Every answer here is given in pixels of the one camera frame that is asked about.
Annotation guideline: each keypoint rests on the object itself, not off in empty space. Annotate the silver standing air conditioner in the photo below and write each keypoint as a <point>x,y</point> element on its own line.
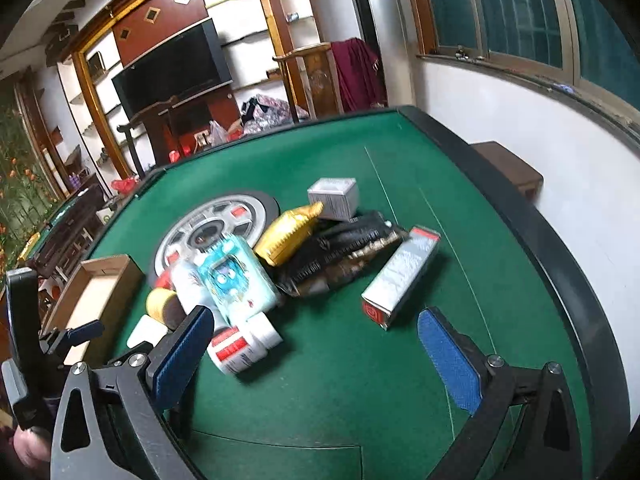
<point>372,20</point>

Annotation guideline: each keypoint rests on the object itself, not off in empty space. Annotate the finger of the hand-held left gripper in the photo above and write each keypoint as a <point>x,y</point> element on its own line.
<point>85,332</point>

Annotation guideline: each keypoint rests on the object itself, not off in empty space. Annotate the gold foil packet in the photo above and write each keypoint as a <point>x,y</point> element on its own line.
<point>285,237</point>

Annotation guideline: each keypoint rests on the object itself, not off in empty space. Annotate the plain white bottle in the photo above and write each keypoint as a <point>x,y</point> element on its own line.
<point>187,287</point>

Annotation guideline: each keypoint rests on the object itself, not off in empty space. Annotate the light wooden chair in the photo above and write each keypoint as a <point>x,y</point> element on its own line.
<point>312,80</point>

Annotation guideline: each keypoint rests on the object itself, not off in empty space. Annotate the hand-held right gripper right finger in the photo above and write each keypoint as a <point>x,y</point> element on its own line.
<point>450,362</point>

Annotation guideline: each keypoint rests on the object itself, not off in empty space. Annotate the black flat television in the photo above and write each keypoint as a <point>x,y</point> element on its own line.
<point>170,72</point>

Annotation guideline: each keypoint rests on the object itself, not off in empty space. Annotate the brown wooden stool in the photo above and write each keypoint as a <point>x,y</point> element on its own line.
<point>510,167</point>

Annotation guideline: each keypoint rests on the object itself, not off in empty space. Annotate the small white container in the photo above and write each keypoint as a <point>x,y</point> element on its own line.
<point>145,332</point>

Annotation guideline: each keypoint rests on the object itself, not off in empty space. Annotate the flower wall painting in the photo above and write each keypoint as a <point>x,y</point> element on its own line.
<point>22,170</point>

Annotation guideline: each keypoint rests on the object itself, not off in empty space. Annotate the floral fabric bag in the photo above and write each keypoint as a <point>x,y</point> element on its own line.
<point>267,112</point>

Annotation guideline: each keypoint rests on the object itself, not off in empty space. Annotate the person's left hand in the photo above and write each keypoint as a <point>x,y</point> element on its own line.
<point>27,452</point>

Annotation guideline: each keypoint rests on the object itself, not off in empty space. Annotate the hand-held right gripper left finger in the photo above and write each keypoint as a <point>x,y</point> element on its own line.
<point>182,352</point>

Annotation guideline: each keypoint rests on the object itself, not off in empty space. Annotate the window with metal frame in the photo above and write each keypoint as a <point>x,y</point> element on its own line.
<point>500,5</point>

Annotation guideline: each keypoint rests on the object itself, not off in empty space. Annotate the white bottle red label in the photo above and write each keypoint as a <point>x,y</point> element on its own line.
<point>235,352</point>

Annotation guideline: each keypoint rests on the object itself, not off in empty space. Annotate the small grey box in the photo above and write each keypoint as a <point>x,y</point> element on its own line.
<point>332,199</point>

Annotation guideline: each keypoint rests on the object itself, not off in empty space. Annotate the cardboard box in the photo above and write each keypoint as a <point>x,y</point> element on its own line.
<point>90,300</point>

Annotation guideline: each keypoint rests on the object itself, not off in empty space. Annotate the maroon cloth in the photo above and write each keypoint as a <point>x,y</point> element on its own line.
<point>357,75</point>

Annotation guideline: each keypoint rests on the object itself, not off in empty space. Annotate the long silver box red ends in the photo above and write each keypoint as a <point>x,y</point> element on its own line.
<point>400,275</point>

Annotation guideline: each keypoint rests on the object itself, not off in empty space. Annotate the light blue tissue packet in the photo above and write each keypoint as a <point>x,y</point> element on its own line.
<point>232,280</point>

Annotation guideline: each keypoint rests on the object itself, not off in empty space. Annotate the yellow tape roll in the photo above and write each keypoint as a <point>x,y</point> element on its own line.
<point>157,302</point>

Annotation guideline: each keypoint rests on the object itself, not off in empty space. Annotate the round silver table control panel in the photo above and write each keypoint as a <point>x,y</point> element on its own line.
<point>210,225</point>

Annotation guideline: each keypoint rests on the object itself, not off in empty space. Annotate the carved dark wooden chair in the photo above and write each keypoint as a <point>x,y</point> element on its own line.
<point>70,235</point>

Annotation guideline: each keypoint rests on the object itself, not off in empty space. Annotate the wooden wall cabinet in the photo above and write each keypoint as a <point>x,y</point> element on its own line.
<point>165,15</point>

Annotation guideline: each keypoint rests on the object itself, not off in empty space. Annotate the black snack packet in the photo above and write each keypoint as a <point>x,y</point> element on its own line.
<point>325,260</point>

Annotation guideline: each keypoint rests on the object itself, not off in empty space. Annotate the red plastic bag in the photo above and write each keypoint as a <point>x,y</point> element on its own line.
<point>124,185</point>

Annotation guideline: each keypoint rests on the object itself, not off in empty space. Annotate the white plastic bag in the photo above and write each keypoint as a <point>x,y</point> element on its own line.
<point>218,134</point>

